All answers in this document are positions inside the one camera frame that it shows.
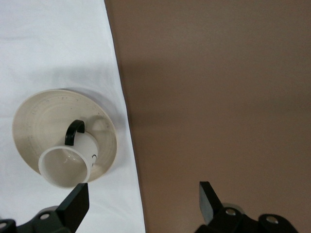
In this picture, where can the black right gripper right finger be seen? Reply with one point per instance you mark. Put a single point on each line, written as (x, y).
(207, 201)

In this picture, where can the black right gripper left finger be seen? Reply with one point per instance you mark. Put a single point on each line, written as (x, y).
(76, 204)

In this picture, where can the beige plate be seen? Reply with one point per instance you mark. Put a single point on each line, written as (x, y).
(41, 121)

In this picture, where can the white cloth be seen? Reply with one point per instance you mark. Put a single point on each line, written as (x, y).
(56, 48)

